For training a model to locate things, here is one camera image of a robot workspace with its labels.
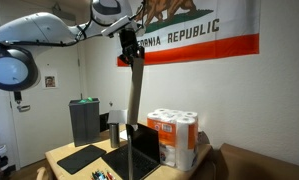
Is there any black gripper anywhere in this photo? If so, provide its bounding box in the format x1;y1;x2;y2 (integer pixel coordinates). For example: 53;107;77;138
118;29;146;66

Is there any brown cardboard tissue roll tube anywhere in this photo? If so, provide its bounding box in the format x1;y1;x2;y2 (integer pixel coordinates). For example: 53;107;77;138
107;56;146;132

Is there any metal tissue roll holder stand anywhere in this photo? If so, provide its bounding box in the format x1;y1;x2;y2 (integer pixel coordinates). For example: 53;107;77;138
126;125;135;180

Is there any black box behind bin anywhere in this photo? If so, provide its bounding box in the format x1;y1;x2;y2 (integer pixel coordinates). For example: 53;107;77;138
99;112;111;133

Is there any California Republic flag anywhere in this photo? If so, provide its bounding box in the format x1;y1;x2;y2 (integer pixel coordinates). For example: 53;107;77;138
117;0;261;68

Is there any grey door closer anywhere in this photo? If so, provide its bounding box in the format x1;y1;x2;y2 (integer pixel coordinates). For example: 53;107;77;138
52;1;78;22

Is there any white paper sheet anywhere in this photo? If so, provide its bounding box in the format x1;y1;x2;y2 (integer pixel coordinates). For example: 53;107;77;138
119;129;129;141

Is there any grey plastic bin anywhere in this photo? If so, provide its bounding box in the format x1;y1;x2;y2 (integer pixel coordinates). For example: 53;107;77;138
68;97;101;148

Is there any steel tumbler cup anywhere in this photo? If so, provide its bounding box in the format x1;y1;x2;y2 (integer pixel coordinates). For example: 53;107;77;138
108;122;121;150

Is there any small photo on door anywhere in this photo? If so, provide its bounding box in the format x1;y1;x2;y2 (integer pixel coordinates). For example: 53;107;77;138
42;74;58;90

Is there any paper towel rolls pack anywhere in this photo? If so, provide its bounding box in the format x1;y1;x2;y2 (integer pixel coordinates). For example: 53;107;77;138
146;108;201;173

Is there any black laptop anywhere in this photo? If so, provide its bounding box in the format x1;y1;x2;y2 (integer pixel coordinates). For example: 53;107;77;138
101;122;163;180

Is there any dark backpack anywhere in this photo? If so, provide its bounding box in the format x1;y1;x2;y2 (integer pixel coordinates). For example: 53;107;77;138
198;131;213;147

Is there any black flat pad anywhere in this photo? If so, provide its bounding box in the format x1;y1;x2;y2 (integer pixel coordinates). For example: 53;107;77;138
56;144;108;176

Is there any coloured marker pens pack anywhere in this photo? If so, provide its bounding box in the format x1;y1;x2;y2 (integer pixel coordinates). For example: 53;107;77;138
90;169;117;180

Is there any brown armchair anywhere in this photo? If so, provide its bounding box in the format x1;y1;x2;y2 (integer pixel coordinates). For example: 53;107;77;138
218;143;299;180

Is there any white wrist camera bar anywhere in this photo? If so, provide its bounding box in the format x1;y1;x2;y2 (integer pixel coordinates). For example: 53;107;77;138
101;15;134;38

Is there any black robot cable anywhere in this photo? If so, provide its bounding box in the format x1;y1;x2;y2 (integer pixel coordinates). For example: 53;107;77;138
0;18;94;48

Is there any metal door handle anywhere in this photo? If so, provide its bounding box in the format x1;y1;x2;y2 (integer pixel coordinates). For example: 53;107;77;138
16;104;32;113

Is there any curved wooden frame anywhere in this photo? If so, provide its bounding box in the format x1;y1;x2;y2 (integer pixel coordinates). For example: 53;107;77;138
35;166;52;180

